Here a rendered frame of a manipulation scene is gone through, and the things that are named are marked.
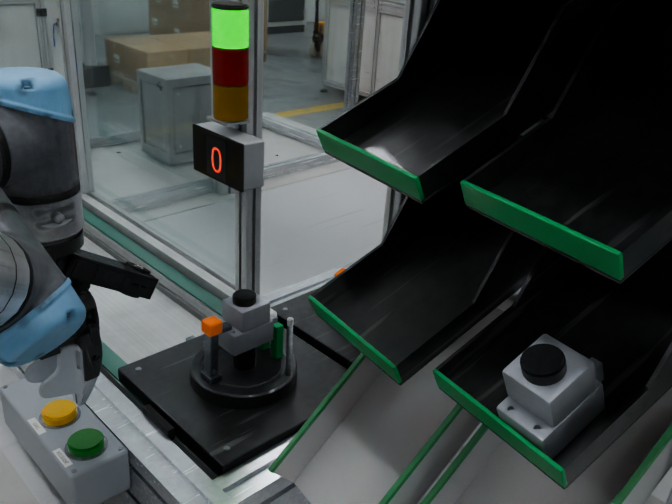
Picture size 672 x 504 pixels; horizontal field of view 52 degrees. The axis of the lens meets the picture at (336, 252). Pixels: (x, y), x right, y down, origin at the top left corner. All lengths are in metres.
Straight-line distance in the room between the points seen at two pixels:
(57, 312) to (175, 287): 0.69
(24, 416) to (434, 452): 0.52
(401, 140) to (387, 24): 5.66
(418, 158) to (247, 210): 0.56
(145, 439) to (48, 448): 0.11
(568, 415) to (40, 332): 0.38
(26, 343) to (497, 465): 0.42
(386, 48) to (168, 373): 5.45
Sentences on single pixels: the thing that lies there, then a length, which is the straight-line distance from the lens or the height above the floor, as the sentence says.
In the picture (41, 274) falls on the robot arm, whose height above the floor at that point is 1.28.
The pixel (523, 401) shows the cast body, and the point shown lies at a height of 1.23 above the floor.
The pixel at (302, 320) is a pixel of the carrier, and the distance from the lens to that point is 1.07.
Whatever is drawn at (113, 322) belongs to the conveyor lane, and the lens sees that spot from 1.19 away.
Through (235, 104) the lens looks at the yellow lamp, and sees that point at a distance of 1.00.
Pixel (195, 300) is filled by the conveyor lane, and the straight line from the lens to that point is 1.19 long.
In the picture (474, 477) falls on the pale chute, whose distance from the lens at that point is 0.69.
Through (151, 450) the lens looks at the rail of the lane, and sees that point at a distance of 0.87.
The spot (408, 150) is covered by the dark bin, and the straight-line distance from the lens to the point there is 0.56.
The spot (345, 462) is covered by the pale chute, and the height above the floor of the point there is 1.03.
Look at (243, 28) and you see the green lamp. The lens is 0.99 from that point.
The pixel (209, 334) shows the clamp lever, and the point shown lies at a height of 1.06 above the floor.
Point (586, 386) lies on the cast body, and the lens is 0.51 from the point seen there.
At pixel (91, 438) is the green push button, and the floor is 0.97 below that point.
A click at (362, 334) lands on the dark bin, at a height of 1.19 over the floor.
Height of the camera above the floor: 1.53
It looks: 26 degrees down
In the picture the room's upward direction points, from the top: 4 degrees clockwise
